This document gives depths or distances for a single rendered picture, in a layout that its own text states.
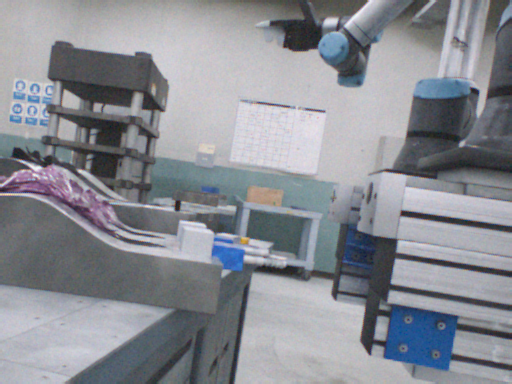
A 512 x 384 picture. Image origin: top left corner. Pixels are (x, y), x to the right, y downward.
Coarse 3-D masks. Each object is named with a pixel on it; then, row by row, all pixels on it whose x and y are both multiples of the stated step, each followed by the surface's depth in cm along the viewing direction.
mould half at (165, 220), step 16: (0, 160) 96; (16, 160) 96; (96, 192) 108; (112, 192) 118; (128, 208) 91; (144, 208) 90; (160, 208) 92; (128, 224) 91; (144, 224) 90; (160, 224) 89; (176, 224) 89; (208, 224) 104
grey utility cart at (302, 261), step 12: (240, 204) 689; (252, 204) 670; (264, 204) 670; (240, 216) 712; (288, 216) 685; (300, 216) 677; (312, 216) 673; (240, 228) 675; (312, 228) 676; (300, 240) 719; (312, 240) 677; (300, 252) 717; (312, 252) 677; (288, 264) 683; (300, 264) 676; (312, 264) 677; (300, 276) 721
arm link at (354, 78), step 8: (368, 48) 150; (360, 56) 146; (368, 56) 151; (360, 64) 147; (344, 72) 147; (352, 72) 148; (360, 72) 150; (336, 80) 154; (344, 80) 151; (352, 80) 150; (360, 80) 150
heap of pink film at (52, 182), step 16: (0, 176) 76; (16, 176) 66; (32, 176) 64; (48, 176) 64; (64, 176) 77; (0, 192) 63; (32, 192) 62; (48, 192) 63; (64, 192) 63; (80, 192) 67; (80, 208) 64; (96, 208) 65; (112, 208) 76; (96, 224) 64
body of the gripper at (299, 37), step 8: (296, 24) 160; (304, 24) 160; (320, 24) 155; (288, 32) 162; (296, 32) 160; (304, 32) 160; (312, 32) 159; (320, 32) 156; (288, 40) 161; (296, 40) 160; (304, 40) 160; (312, 40) 159; (288, 48) 166; (296, 48) 165; (304, 48) 161; (312, 48) 160
